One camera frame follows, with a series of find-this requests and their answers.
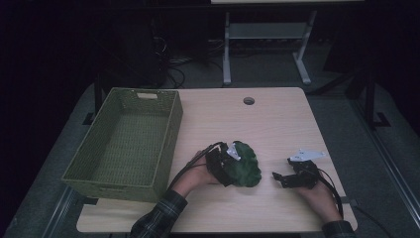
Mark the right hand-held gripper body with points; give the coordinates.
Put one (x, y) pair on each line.
(303, 175)

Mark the green woven basket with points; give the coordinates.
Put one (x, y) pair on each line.
(125, 148)

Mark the green pet garment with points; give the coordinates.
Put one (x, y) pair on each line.
(246, 168)

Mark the black metal stand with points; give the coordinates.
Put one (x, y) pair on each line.
(371, 99)
(97, 95)

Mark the person's left hand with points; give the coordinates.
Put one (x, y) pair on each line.
(194, 177)

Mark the grey round table grommet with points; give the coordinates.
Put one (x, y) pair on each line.
(248, 101)

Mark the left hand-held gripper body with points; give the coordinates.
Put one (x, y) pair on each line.
(218, 165)

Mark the metal floor rail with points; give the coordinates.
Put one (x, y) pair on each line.
(57, 214)
(389, 158)

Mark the white metal stand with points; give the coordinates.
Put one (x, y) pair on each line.
(267, 31)

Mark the person's right hand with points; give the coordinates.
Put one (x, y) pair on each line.
(322, 198)

